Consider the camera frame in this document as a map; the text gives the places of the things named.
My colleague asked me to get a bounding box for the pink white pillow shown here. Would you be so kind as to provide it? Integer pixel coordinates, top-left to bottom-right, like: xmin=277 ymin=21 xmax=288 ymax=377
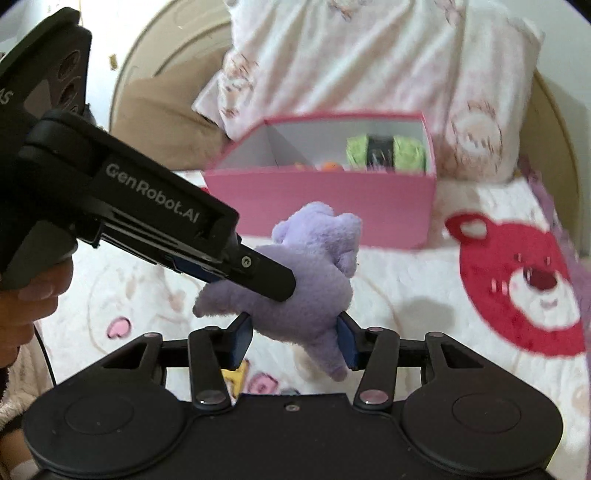
xmin=192 ymin=0 xmax=543 ymax=182

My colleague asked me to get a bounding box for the brown pillow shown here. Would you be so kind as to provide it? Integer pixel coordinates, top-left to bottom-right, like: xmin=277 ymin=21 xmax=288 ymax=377
xmin=111 ymin=48 xmax=228 ymax=171

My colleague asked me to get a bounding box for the pink storage box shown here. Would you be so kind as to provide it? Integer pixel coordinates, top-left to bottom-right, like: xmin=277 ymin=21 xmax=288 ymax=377
xmin=204 ymin=112 xmax=437 ymax=250

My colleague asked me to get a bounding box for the purple plush toy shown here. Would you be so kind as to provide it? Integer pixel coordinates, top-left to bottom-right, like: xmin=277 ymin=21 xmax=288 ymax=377
xmin=192 ymin=201 xmax=362 ymax=382

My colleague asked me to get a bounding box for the person left hand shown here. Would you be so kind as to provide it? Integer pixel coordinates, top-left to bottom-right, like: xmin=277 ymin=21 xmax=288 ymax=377
xmin=0 ymin=259 xmax=73 ymax=368

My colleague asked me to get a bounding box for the beige headboard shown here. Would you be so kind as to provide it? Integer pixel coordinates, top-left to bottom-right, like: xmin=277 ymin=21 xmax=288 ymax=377
xmin=110 ymin=1 xmax=579 ymax=232

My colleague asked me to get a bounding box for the green yarn ball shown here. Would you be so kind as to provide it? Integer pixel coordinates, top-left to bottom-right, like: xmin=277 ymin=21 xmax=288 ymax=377
xmin=346 ymin=135 xmax=427 ymax=173

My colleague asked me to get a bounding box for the bear print blanket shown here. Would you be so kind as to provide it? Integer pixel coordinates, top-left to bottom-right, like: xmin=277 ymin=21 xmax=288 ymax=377
xmin=40 ymin=173 xmax=590 ymax=479

